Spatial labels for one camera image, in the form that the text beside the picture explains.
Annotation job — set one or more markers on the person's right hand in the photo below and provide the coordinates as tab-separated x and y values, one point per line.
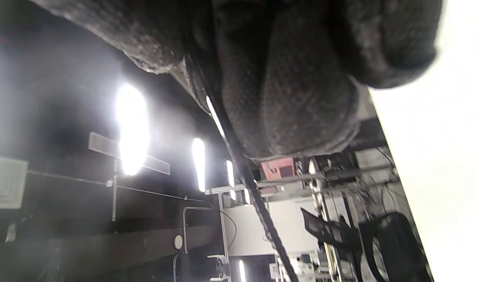
294	78

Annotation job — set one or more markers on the black measuring scoop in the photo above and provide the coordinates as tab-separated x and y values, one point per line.
262	213

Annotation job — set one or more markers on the bright ceiling light panel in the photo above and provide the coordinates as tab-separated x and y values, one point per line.
199	164
132	129
230	174

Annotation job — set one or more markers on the white partition panel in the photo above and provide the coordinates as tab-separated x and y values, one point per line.
290	227

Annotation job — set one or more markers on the black mesh office chair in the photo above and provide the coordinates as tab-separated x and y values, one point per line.
335	233

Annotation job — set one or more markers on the white ceiling bar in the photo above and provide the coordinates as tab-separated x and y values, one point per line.
102	145

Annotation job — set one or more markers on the white ceiling air vent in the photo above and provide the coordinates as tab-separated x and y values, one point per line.
6	182

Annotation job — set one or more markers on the red wall sign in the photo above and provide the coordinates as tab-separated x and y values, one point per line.
272	168

